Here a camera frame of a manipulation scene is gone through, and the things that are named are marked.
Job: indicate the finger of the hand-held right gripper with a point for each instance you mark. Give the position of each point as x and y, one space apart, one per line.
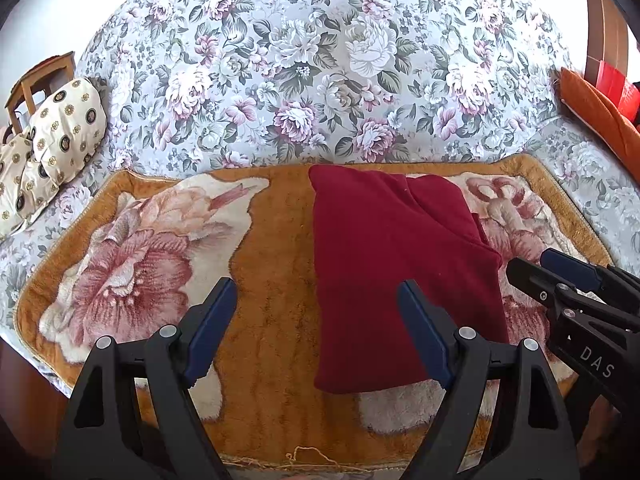
535 280
570 267

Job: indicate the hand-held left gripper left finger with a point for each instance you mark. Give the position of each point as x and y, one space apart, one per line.
212 330

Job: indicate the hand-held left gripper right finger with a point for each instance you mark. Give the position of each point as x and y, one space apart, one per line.
422 332

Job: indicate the red knit sweater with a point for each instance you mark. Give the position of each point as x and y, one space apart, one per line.
390 260

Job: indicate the orange rose print plush blanket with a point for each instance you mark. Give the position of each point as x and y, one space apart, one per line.
275 310

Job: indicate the orange pillow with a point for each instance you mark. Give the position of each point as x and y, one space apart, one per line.
605 120

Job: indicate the red glossy bag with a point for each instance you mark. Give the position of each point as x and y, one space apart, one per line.
615 85

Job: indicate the cream medallion print pillow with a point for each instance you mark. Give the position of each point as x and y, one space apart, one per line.
70 125
22 185

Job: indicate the floral bedsheet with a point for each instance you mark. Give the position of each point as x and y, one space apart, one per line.
300 60

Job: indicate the wooden chair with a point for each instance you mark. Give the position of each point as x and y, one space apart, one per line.
35 80

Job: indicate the wooden bed frame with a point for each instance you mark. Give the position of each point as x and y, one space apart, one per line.
30 400

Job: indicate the wooden headboard post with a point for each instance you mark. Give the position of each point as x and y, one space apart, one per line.
605 25

